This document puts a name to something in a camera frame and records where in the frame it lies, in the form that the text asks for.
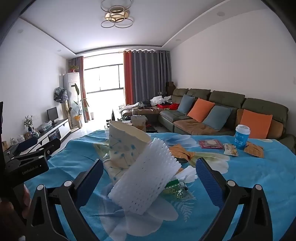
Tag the flat orange snack wrapper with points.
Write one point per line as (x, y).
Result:
(254, 150)

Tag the pile of white clothes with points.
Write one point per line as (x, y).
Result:
(159, 100)

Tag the glass balcony window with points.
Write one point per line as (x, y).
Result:
(104, 78)

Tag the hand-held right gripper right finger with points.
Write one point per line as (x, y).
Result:
(208, 183)

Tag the red cloth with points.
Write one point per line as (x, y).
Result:
(170, 106)

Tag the black and white tv cabinet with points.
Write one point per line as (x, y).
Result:
(62, 127)

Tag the stack of cardboard boxes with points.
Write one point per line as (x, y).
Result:
(170, 87)

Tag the flower vase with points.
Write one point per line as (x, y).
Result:
(28, 121)

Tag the standing fan with printed cover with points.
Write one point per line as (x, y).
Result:
(60, 93)

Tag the blue cushion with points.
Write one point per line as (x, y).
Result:
(186, 104)
(217, 118)

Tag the blue floral blanket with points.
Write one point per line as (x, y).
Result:
(249, 180)

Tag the orange cushion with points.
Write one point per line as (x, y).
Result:
(255, 124)
(200, 110)

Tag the small potted plant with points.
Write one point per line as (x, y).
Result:
(73, 68)

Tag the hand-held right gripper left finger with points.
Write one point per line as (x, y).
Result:
(92, 178)

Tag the white standing air conditioner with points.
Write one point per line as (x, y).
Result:
(70, 92)

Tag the white snack packet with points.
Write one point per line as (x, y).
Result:
(230, 149)

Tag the blue paper coffee cup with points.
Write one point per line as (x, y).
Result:
(241, 138)

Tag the brown snack wrapper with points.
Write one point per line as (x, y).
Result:
(180, 151)

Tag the red packet with round disc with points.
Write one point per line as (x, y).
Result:
(210, 143)

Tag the tall potted plant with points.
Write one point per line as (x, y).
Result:
(78, 109)

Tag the orange and grey curtain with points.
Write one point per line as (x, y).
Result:
(148, 76)

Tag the brown paper bag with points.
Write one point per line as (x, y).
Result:
(138, 122)

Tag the beige dandelion print paper cup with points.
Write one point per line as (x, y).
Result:
(122, 143)

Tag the small picture frame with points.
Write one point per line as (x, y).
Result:
(28, 136)

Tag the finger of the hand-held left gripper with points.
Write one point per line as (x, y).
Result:
(52, 147)
(25, 144)

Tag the white tissue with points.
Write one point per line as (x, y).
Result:
(187, 175)

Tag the black monitor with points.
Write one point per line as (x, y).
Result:
(52, 114)

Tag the clear plastic bag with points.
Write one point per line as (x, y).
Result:
(45, 126)

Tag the striped narrow curtain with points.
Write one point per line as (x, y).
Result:
(79, 67)

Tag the white foam fruit net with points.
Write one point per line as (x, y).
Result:
(143, 176)

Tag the green sectional sofa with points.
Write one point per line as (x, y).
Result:
(226, 97)

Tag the small green print plastic wrapper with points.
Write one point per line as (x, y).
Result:
(178, 188)

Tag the dark coffee table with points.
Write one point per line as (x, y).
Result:
(151, 127)

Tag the person's left hand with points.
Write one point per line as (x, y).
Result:
(26, 198)

